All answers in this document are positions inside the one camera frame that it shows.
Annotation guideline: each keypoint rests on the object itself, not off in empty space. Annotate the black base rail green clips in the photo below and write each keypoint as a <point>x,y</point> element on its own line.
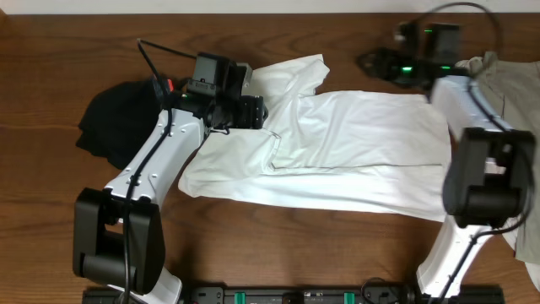
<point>371,293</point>

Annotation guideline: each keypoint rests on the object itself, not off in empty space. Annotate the white t-shirt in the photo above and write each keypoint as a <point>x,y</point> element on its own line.
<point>347,150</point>

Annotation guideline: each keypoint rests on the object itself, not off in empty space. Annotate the black folded garment red trim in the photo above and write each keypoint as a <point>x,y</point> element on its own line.
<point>118,121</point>

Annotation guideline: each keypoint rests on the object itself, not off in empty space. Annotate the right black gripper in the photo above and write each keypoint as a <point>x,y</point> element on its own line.
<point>388,55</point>

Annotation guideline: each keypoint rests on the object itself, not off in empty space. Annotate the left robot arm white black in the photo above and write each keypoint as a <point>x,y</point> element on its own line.
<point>118,235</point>

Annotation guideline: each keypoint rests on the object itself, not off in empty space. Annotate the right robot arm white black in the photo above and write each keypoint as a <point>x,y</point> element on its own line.
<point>489,187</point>

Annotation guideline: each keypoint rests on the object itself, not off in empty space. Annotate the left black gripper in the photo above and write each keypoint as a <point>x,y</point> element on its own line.
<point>156,89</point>

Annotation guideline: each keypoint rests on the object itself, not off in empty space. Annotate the grey beige garment pile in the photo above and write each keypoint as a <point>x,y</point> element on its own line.
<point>512,89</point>

